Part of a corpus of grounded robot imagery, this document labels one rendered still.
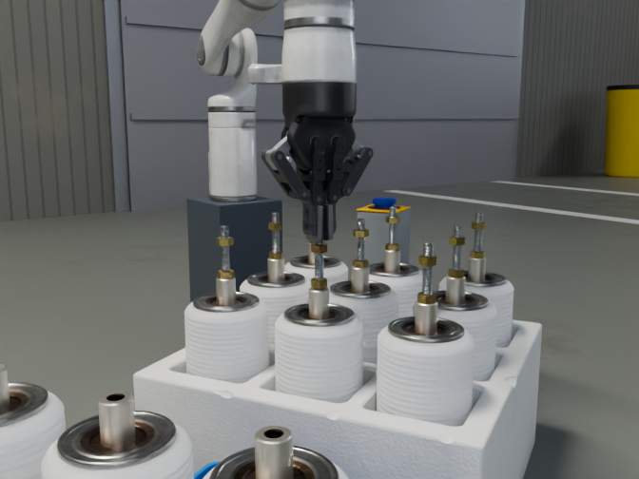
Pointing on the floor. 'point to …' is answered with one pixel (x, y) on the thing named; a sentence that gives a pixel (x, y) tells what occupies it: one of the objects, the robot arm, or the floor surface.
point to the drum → (622, 131)
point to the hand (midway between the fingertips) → (319, 221)
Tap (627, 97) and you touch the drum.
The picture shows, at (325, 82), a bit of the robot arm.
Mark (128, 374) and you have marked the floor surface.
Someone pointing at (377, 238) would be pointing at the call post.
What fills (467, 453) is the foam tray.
